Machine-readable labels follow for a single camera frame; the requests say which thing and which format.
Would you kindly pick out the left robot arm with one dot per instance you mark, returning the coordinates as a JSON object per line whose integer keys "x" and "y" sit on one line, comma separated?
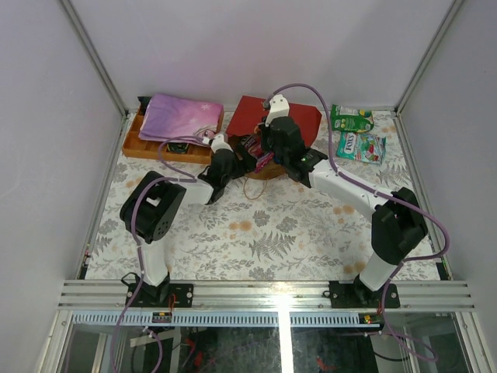
{"x": 148, "y": 213}

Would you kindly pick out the dark rolled patterned cloth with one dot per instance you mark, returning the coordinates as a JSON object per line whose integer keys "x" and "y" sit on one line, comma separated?
{"x": 177, "y": 148}

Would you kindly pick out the red paper bag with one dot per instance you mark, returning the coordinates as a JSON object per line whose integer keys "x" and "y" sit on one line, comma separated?
{"x": 249, "y": 114}

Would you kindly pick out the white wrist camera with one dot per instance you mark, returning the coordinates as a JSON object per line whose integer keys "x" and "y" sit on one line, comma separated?
{"x": 277, "y": 106}
{"x": 217, "y": 142}

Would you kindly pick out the wooden compartment tray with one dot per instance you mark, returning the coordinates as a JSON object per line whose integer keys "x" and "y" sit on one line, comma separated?
{"x": 134, "y": 147}

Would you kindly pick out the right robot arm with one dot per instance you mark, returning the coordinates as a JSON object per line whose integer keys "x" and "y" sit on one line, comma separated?
{"x": 397, "y": 226}

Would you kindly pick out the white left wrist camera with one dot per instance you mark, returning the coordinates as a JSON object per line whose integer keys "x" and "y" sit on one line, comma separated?
{"x": 217, "y": 142}

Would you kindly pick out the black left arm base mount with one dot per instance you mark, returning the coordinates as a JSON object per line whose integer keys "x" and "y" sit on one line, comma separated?
{"x": 165, "y": 295}

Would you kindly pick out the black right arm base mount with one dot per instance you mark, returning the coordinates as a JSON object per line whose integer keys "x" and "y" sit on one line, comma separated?
{"x": 356, "y": 295}

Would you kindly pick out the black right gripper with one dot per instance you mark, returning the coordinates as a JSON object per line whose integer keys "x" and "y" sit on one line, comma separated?
{"x": 265, "y": 130}

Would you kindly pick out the dark patterned cloth at back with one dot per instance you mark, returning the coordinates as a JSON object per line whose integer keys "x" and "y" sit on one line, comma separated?
{"x": 144, "y": 101}

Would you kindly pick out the pink purple Fox's candy bag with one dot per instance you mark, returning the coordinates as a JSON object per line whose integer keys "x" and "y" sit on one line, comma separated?
{"x": 253, "y": 143}

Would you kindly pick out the aluminium front rail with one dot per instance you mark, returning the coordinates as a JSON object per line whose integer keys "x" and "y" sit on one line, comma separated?
{"x": 258, "y": 296}

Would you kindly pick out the teal Fox's candy bag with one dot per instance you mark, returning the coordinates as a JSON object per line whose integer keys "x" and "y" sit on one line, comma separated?
{"x": 366, "y": 148}

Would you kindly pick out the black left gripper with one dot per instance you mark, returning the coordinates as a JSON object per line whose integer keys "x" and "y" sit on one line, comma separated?
{"x": 238, "y": 162}

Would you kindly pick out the green candy packet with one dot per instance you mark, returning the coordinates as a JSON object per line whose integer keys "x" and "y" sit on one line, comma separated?
{"x": 351, "y": 120}

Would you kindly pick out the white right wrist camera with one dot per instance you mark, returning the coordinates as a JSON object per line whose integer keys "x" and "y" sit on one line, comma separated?
{"x": 277, "y": 106}

